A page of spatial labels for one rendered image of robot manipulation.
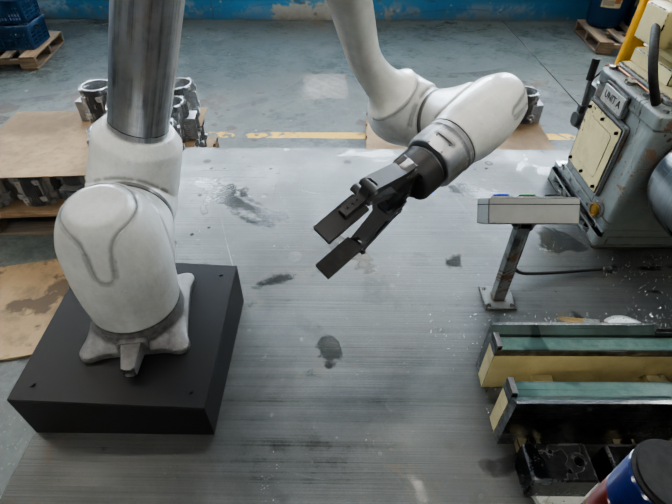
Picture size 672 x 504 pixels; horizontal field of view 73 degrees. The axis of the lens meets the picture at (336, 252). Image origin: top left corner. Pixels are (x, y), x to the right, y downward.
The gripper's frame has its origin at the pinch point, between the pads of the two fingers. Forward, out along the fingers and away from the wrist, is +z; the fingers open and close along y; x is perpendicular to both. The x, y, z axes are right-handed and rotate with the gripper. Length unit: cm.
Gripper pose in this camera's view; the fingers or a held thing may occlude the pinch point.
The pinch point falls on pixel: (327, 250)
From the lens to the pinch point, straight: 62.9
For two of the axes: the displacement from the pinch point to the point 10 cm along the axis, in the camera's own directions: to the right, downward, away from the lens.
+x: 6.9, 6.8, -2.6
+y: 0.2, -3.7, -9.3
